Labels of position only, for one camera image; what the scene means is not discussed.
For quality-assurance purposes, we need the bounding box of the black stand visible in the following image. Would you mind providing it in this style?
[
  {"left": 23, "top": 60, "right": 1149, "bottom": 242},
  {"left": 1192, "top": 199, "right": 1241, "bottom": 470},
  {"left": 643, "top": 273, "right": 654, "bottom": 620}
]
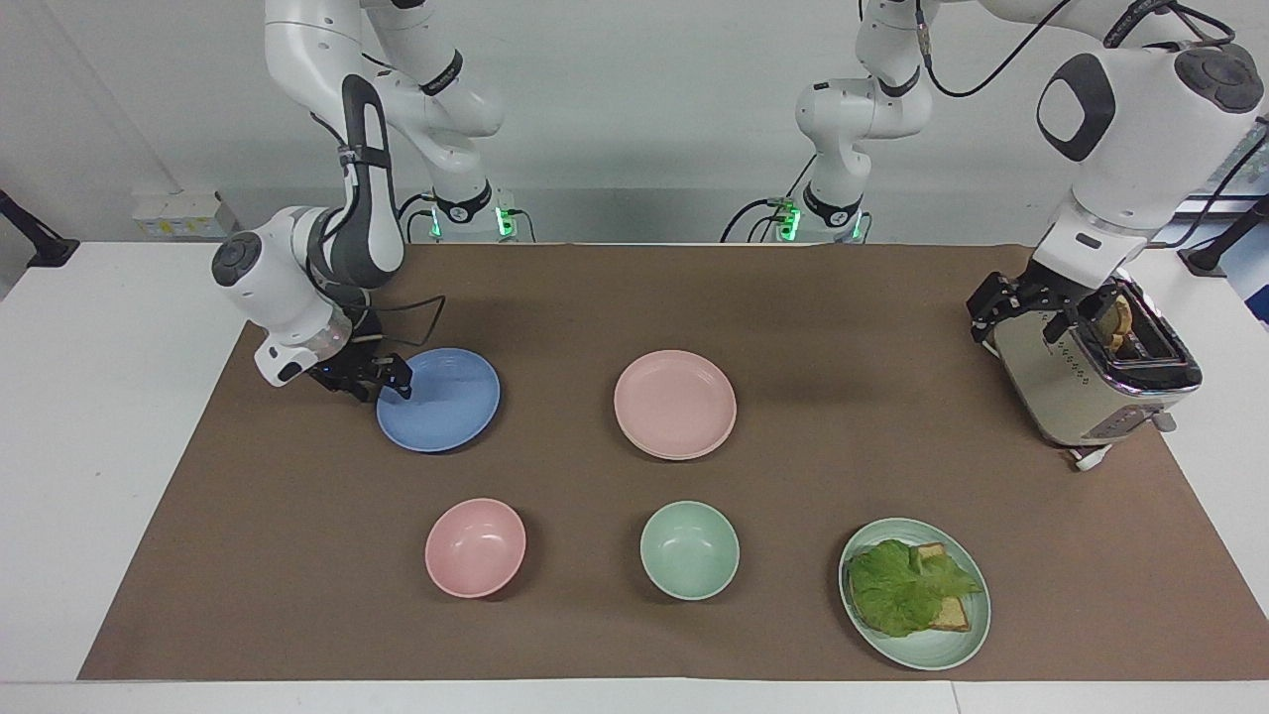
[
  {"left": 1177, "top": 192, "right": 1269, "bottom": 278},
  {"left": 0, "top": 188, "right": 81, "bottom": 269}
]

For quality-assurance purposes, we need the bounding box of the bread slice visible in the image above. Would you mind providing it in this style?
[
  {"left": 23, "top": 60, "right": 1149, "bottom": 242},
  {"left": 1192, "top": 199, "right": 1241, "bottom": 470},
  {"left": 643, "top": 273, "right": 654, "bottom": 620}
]
[{"left": 1095, "top": 296, "right": 1137, "bottom": 354}]

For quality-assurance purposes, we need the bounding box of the pink bowl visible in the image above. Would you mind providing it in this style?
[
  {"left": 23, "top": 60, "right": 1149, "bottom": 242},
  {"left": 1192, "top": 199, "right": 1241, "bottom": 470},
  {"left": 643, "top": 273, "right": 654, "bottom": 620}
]
[{"left": 424, "top": 498, "right": 527, "bottom": 600}]

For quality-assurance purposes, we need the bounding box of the green lettuce leaf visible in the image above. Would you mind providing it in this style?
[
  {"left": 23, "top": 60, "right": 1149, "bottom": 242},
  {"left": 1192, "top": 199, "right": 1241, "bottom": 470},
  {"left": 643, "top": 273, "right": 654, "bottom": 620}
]
[{"left": 847, "top": 538, "right": 983, "bottom": 639}]

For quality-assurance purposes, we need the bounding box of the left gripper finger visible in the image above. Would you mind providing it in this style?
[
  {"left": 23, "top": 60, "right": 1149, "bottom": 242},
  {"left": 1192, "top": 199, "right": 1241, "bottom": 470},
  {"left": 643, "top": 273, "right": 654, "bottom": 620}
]
[
  {"left": 1039, "top": 297, "right": 1096, "bottom": 346},
  {"left": 969, "top": 270, "right": 1038, "bottom": 345}
]

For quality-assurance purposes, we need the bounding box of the silver toaster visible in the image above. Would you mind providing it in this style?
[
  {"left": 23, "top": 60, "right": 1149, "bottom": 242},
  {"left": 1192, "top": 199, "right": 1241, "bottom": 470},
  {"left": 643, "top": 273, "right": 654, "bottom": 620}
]
[{"left": 991, "top": 281, "right": 1205, "bottom": 472}]

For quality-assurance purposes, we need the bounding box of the toast slice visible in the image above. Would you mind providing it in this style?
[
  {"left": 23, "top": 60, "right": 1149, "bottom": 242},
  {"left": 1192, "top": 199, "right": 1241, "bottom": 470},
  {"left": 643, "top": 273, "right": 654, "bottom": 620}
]
[{"left": 910, "top": 541, "right": 974, "bottom": 634}]

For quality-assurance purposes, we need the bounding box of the black cable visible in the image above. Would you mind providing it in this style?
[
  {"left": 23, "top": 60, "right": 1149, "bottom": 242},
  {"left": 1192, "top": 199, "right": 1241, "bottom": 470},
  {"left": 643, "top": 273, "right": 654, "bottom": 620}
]
[
  {"left": 369, "top": 294, "right": 447, "bottom": 350},
  {"left": 914, "top": 0, "right": 1077, "bottom": 99},
  {"left": 395, "top": 190, "right": 439, "bottom": 245},
  {"left": 1150, "top": 129, "right": 1269, "bottom": 251},
  {"left": 720, "top": 151, "right": 820, "bottom": 245},
  {"left": 1102, "top": 0, "right": 1239, "bottom": 51}
]

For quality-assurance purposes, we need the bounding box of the blue plate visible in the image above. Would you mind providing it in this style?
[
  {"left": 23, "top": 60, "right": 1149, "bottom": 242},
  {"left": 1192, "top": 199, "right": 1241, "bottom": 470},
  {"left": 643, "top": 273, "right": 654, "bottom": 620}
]
[{"left": 377, "top": 347, "right": 502, "bottom": 454}]

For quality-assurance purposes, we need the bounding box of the pink plate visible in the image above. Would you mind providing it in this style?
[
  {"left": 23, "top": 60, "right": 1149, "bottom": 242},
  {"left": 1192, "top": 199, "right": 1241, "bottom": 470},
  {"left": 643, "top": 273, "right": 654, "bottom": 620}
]
[{"left": 614, "top": 349, "right": 738, "bottom": 458}]

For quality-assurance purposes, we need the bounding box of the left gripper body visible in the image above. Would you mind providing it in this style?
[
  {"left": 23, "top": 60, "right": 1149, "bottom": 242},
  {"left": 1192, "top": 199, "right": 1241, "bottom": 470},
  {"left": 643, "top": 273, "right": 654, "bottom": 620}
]
[{"left": 1021, "top": 264, "right": 1119, "bottom": 320}]

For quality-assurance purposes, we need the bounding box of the green bowl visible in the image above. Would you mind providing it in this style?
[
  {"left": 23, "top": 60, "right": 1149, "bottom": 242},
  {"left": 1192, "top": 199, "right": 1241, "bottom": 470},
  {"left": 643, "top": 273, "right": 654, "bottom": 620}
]
[{"left": 639, "top": 501, "right": 741, "bottom": 602}]

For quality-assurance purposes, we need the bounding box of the beige plate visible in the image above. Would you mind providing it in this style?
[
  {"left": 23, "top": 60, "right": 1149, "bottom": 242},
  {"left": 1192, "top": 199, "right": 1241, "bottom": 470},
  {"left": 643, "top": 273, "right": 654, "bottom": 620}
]
[{"left": 617, "top": 416, "right": 738, "bottom": 462}]

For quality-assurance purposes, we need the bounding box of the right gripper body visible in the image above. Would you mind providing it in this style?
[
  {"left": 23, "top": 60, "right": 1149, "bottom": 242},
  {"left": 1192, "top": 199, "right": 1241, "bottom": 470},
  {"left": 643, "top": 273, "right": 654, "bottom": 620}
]
[{"left": 309, "top": 337, "right": 386, "bottom": 400}]

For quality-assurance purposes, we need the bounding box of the green plate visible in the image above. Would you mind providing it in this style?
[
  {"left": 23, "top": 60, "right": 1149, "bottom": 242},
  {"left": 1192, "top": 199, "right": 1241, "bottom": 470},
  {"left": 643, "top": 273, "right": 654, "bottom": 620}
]
[{"left": 839, "top": 518, "right": 991, "bottom": 672}]

